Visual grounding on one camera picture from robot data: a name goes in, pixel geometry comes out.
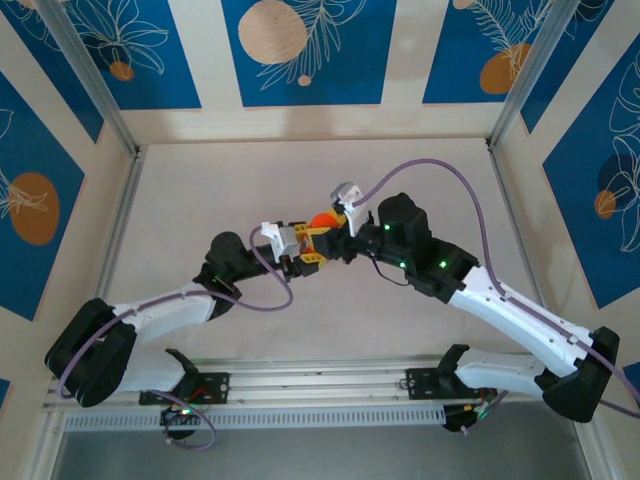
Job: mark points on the aluminium frame post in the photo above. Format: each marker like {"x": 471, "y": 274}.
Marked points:
{"x": 532, "y": 75}
{"x": 91, "y": 75}

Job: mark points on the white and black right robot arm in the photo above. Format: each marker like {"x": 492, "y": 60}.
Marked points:
{"x": 520, "y": 330}

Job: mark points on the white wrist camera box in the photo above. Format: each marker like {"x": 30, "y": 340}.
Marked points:
{"x": 350, "y": 200}
{"x": 280, "y": 237}

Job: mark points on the aluminium frame beam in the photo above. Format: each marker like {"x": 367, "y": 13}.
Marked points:
{"x": 320, "y": 385}

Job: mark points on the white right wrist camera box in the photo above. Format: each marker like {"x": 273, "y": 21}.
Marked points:
{"x": 350, "y": 200}

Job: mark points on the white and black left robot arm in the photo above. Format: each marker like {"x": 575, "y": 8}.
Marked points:
{"x": 170, "y": 322}

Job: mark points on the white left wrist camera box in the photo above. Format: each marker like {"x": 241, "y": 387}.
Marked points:
{"x": 280, "y": 237}

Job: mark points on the orange plastic pill bottle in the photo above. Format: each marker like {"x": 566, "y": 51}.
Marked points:
{"x": 322, "y": 221}

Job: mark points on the aluminium table side rail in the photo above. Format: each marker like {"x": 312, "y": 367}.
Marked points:
{"x": 118, "y": 225}
{"x": 503, "y": 185}

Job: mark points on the black base connector board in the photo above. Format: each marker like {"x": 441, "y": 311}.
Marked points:
{"x": 175, "y": 416}
{"x": 457, "y": 420}

